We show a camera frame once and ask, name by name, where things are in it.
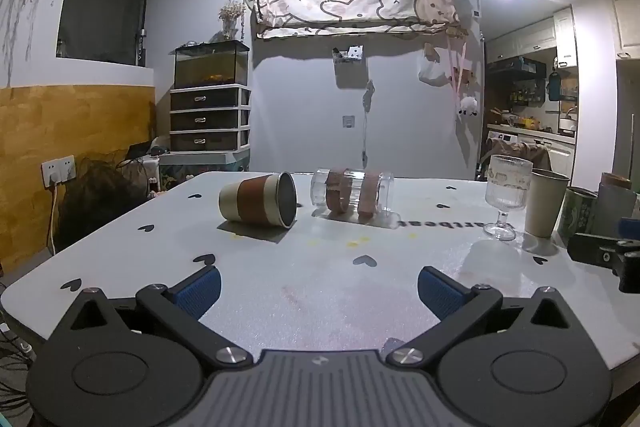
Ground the grey cylinder with cork lid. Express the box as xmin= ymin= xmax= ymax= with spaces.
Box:
xmin=591 ymin=172 xmax=637 ymax=237

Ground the cream cup with brown sleeve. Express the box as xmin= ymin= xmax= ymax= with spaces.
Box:
xmin=218 ymin=172 xmax=297 ymax=230

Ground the green printed can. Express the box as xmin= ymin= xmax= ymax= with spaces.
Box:
xmin=558 ymin=186 xmax=598 ymax=246

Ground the tall beige cup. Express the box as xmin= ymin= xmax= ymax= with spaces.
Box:
xmin=525 ymin=168 xmax=570 ymax=239

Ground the vase of dried flowers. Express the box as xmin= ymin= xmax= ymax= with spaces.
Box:
xmin=219 ymin=0 xmax=244 ymax=40

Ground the white drawer cabinet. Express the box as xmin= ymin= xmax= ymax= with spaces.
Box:
xmin=169 ymin=83 xmax=252 ymax=153

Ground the white wall switch plate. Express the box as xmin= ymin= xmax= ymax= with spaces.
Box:
xmin=343 ymin=115 xmax=355 ymax=129

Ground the glass mug with brown tape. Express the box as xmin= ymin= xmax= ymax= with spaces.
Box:
xmin=310 ymin=168 xmax=395 ymax=220

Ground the white power cable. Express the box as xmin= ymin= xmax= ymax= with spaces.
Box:
xmin=46 ymin=180 xmax=62 ymax=256

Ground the white wall power socket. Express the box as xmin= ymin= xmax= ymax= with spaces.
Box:
xmin=41 ymin=155 xmax=76 ymax=188

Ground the white plush toy hanging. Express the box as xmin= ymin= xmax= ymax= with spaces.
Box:
xmin=458 ymin=95 xmax=480 ymax=118

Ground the glass fish tank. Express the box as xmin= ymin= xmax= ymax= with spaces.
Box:
xmin=174 ymin=40 xmax=250 ymax=89

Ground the clear stemmed glass goblet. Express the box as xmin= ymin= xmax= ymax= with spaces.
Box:
xmin=483 ymin=155 xmax=533 ymax=242

